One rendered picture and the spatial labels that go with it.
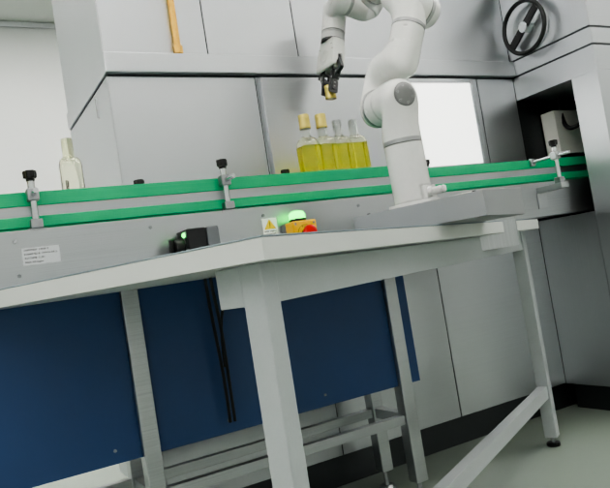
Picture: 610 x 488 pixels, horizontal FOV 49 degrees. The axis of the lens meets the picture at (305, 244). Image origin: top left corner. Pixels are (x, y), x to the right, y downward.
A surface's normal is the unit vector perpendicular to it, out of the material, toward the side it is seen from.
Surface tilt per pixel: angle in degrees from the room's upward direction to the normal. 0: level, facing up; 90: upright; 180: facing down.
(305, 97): 90
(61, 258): 90
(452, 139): 90
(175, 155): 90
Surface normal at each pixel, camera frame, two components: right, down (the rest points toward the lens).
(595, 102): -0.86, 0.11
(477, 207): -0.53, 0.04
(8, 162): 0.47, -0.11
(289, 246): 0.83, -0.15
